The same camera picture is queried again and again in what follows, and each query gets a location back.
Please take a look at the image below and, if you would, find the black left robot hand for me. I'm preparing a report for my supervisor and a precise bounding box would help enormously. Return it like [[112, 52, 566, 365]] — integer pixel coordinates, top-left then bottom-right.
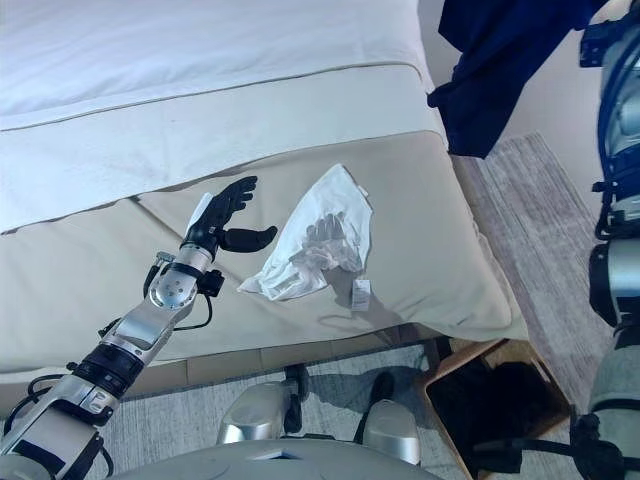
[[182, 175, 279, 254]]

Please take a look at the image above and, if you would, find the white garment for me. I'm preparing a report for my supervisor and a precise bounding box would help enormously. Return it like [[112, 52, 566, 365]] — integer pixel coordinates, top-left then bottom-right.
[[236, 162, 376, 304]]

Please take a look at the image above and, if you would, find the white paper price tag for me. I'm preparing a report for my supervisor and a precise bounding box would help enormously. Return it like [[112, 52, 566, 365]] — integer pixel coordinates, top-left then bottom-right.
[[351, 278, 372, 312]]

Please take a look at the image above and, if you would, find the dark blue garment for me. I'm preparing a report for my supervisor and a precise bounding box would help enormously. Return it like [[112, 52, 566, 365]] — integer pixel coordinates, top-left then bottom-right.
[[426, 0, 610, 161]]

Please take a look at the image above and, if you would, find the beige bed cover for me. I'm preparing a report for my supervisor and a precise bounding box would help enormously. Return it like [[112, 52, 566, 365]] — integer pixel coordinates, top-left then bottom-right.
[[0, 128, 532, 377]]

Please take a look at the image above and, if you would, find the beige bed base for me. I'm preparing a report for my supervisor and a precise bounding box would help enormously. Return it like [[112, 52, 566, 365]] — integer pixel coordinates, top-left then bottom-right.
[[0, 337, 452, 402]]

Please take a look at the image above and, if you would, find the wooden laundry basket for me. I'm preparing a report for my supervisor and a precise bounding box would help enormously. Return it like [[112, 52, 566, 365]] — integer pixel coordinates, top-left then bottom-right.
[[412, 336, 577, 480]]

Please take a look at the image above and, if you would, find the white duvet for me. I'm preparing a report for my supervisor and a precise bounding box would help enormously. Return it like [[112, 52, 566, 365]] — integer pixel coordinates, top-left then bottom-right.
[[0, 0, 450, 237]]

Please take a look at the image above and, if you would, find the silver left robot leg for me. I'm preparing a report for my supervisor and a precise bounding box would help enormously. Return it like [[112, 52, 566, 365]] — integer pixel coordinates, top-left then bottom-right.
[[216, 363, 312, 447]]

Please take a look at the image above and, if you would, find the silver robot leg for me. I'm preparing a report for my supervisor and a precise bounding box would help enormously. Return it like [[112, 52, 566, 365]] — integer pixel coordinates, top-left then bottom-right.
[[216, 363, 312, 447], [353, 371, 422, 467]]

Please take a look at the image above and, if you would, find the grey robot torso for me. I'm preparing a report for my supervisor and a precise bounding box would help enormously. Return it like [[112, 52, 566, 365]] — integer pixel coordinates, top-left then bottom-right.
[[102, 433, 437, 480]]

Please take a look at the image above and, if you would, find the silver right robot leg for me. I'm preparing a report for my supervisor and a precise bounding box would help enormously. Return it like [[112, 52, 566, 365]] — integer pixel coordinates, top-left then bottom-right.
[[353, 371, 422, 467]]

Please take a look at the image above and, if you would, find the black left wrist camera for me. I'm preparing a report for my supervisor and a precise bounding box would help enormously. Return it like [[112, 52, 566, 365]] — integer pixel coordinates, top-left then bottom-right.
[[199, 268, 225, 297]]

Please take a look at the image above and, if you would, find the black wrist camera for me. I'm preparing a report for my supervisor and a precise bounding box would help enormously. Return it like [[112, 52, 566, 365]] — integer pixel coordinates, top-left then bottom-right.
[[578, 18, 617, 67], [199, 268, 225, 297]]

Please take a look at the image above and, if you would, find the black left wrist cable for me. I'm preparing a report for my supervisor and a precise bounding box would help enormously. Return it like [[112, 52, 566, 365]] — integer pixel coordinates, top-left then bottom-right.
[[173, 292, 212, 332]]

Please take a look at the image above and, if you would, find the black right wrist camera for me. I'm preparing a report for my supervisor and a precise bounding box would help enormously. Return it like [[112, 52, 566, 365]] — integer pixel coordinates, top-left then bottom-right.
[[578, 18, 617, 67]]

